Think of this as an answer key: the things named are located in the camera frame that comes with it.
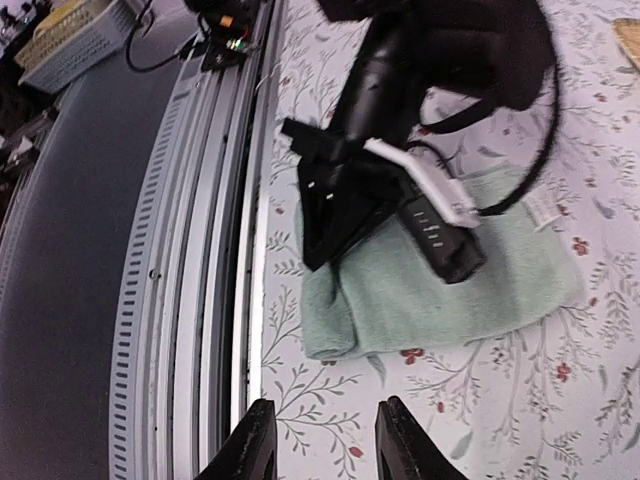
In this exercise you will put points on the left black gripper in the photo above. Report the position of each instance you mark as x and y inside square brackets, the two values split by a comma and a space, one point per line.
[344, 195]

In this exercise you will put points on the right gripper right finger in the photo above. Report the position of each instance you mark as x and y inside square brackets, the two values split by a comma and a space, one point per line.
[404, 449]

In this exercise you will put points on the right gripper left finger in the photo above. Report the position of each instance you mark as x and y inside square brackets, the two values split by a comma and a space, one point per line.
[250, 452]

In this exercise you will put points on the light green towel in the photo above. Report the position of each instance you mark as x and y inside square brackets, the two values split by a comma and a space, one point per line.
[383, 296]

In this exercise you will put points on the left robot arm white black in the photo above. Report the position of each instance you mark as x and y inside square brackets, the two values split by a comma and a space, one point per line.
[496, 52]

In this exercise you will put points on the grey plastic crate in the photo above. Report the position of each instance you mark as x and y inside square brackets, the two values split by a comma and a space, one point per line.
[85, 33]

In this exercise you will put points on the woven bamboo tray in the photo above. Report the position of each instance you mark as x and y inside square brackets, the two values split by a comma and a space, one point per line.
[627, 34]

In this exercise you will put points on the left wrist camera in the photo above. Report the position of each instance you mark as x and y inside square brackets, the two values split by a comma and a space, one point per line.
[437, 212]

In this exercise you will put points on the aluminium front rail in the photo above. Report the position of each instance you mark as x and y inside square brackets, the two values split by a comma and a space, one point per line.
[178, 381]

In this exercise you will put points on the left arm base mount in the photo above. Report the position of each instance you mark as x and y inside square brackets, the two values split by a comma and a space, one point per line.
[228, 30]

